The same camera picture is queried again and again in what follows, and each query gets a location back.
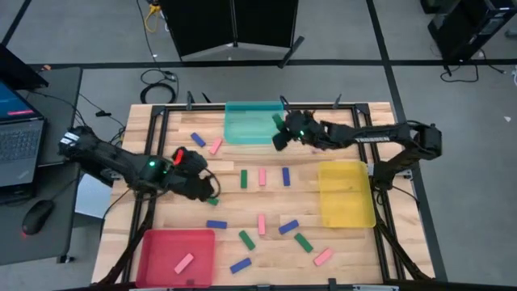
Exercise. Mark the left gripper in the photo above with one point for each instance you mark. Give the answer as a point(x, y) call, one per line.
point(161, 171)

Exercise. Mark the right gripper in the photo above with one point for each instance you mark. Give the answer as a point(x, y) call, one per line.
point(307, 127)

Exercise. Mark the green wooden block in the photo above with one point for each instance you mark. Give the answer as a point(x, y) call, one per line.
point(213, 201)
point(246, 240)
point(243, 178)
point(277, 120)
point(303, 242)

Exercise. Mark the blue wooden block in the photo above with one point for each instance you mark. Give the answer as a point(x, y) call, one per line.
point(286, 176)
point(216, 224)
point(198, 139)
point(240, 265)
point(288, 226)

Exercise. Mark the pink wooden block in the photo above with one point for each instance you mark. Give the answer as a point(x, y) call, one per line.
point(262, 176)
point(215, 146)
point(323, 256)
point(183, 263)
point(261, 224)

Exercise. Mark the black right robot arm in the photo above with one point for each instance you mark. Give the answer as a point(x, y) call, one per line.
point(371, 139)

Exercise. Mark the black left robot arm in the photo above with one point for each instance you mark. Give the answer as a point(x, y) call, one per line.
point(105, 155)

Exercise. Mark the red tab on left wrist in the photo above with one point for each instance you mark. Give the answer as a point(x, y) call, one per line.
point(178, 157)

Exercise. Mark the teal translucent plastic bin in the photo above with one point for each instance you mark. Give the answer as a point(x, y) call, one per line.
point(250, 125)

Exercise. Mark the red translucent plastic bin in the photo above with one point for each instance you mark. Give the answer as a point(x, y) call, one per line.
point(165, 254)

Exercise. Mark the yellow translucent plastic bin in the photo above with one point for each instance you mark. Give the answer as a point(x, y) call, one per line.
point(346, 194)

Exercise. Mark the black partition panel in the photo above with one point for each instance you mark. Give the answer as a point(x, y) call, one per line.
point(210, 24)

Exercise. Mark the black side table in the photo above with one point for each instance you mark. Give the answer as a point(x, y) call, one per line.
point(60, 121)

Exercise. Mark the black computer mouse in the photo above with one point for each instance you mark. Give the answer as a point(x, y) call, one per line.
point(38, 216)

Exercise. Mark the grey open laptop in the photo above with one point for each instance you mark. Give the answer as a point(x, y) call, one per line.
point(20, 145)

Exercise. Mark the small orange object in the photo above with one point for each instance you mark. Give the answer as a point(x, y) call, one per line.
point(46, 67)

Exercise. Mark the black equipment cabinet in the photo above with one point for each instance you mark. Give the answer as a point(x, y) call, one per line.
point(464, 28)

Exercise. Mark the black monitor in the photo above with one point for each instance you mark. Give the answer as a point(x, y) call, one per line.
point(16, 70)

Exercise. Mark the black aluminium table frame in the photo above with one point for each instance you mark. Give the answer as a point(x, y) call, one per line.
point(343, 106)

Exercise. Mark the black frame clamp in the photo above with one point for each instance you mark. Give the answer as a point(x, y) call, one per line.
point(332, 283)
point(189, 101)

